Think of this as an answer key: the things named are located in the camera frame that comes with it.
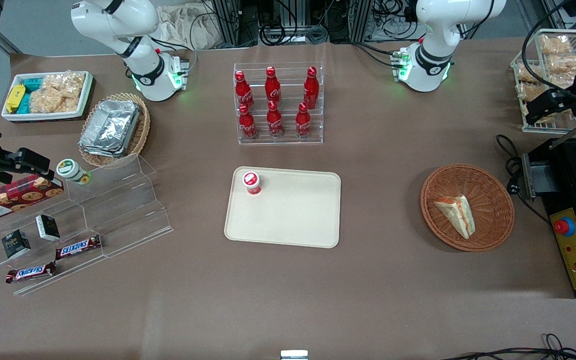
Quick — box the clear bag of crackers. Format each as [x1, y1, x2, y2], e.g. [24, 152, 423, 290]
[29, 70, 87, 115]

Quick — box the oval light wicker basket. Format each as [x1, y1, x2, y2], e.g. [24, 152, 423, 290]
[78, 92, 151, 168]

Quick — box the round brown wicker basket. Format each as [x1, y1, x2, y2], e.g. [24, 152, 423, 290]
[420, 164, 515, 252]

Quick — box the white rectangular snack bin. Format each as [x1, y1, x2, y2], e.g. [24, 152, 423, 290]
[1, 71, 94, 123]

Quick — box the beige plastic tray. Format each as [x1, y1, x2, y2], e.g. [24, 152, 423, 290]
[224, 166, 342, 249]

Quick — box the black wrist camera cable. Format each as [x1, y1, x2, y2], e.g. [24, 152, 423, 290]
[522, 0, 576, 94]

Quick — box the green lid cup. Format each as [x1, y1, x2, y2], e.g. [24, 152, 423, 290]
[56, 159, 92, 186]

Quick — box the red lid yogurt cup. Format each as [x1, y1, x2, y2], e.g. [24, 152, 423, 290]
[242, 171, 262, 196]

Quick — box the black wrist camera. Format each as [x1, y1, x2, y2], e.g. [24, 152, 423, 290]
[525, 89, 576, 126]
[0, 148, 52, 184]

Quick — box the black cable bundle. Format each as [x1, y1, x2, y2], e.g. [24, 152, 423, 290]
[257, 0, 330, 47]

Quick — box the red cola bottle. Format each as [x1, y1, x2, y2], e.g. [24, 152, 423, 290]
[265, 66, 282, 104]
[234, 70, 255, 111]
[295, 102, 312, 139]
[266, 100, 284, 139]
[238, 104, 258, 140]
[303, 66, 319, 110]

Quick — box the clear acrylic bottle rack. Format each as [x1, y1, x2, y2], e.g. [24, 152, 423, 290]
[233, 62, 325, 146]

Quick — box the stack of foil trays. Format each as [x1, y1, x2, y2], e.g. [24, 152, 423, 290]
[79, 99, 142, 159]

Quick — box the clear acrylic stepped display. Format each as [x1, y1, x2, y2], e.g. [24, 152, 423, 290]
[0, 154, 174, 297]

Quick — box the yellow snack packet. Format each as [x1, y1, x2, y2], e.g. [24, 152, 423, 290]
[6, 84, 27, 114]

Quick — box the red tartan cookie box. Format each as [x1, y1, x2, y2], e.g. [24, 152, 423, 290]
[0, 175, 64, 224]

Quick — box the thin black cable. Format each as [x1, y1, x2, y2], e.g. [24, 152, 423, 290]
[440, 333, 576, 360]

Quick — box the white wire rack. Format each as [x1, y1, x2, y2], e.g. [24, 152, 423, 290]
[510, 29, 576, 134]

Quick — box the triangular sandwich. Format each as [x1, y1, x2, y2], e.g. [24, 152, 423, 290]
[433, 195, 476, 240]

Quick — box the red emergency stop button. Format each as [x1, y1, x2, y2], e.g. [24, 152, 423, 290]
[554, 218, 576, 237]

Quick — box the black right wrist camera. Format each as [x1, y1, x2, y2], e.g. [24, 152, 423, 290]
[0, 148, 52, 184]

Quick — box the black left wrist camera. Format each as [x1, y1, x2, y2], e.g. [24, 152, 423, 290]
[525, 89, 576, 126]

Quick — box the aluminium frame profile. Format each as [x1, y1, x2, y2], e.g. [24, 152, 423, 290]
[212, 0, 243, 49]

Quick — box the small black box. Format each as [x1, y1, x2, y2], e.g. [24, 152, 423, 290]
[35, 214, 61, 242]
[1, 230, 32, 260]

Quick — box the black appliance with yellow panel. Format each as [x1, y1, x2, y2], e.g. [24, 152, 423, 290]
[520, 107, 576, 299]

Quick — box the black power cable with plug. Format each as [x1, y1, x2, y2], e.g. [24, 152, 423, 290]
[495, 134, 552, 224]

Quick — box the brown chocolate bar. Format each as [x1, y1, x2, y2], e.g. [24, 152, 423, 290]
[55, 235, 102, 261]
[5, 261, 57, 284]

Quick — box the beige crumpled cloth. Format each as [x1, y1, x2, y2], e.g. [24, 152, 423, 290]
[155, 4, 220, 51]

